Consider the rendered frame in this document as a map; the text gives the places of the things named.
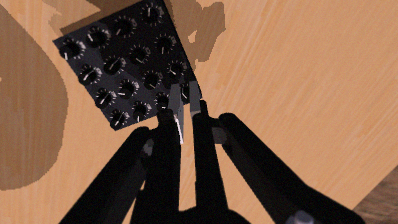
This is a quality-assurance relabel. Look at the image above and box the black knob box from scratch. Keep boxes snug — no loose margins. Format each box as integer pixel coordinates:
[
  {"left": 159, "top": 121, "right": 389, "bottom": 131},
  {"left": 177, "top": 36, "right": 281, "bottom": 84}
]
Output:
[{"left": 52, "top": 0, "right": 197, "bottom": 131}]

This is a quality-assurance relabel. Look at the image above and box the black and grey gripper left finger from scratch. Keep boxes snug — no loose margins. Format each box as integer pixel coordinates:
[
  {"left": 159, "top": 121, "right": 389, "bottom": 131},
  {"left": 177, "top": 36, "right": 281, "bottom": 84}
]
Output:
[{"left": 58, "top": 83, "right": 184, "bottom": 224}]

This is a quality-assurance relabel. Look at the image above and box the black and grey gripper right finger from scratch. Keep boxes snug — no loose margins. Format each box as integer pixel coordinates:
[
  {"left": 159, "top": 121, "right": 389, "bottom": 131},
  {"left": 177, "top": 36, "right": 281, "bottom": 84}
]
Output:
[{"left": 189, "top": 81, "right": 366, "bottom": 224}]

